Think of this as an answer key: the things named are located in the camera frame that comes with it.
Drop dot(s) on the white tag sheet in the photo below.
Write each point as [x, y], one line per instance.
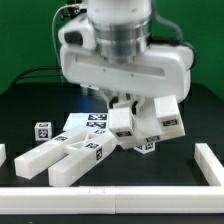
[97, 120]

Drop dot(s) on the white L-shaped fence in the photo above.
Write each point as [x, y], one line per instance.
[121, 199]

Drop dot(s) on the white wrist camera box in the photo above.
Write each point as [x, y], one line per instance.
[79, 31]

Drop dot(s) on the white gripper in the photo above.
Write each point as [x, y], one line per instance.
[160, 71]

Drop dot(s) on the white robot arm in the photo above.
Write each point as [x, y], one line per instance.
[127, 51]

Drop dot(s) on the white chair seat part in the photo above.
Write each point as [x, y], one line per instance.
[148, 130]

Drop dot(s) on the white cube nut with tag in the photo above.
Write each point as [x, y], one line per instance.
[147, 148]

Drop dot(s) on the small white cube nut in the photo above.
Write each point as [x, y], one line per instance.
[43, 131]

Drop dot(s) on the white chair back frame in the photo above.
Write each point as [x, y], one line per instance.
[68, 156]

